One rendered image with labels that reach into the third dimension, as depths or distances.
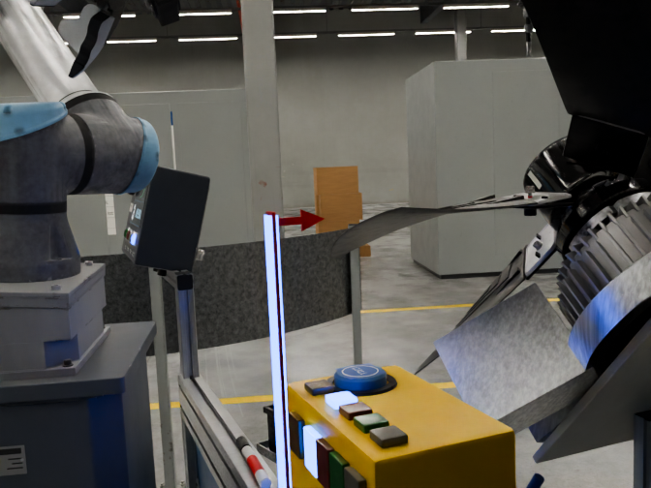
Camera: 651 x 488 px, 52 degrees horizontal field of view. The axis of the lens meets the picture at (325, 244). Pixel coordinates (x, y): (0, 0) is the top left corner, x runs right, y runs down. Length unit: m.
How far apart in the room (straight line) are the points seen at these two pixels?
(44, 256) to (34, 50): 0.37
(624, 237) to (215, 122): 6.28
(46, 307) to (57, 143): 0.22
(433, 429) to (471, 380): 0.42
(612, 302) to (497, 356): 0.16
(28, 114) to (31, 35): 0.27
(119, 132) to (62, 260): 0.21
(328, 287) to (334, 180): 6.06
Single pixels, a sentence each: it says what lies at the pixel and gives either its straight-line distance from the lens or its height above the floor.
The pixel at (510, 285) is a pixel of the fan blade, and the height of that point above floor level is 1.06.
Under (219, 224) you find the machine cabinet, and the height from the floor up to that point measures 0.70.
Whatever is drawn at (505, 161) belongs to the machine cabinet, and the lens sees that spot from 7.28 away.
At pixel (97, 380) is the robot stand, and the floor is 1.00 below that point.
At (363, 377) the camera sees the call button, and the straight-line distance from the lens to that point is 0.51.
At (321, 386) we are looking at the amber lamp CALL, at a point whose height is 1.08.
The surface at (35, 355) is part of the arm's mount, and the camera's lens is 0.89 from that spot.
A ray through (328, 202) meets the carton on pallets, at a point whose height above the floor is 0.75.
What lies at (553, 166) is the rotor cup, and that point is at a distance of 0.94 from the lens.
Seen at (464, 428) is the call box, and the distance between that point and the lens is 0.44.
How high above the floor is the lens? 1.24
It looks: 7 degrees down
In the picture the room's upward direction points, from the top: 3 degrees counter-clockwise
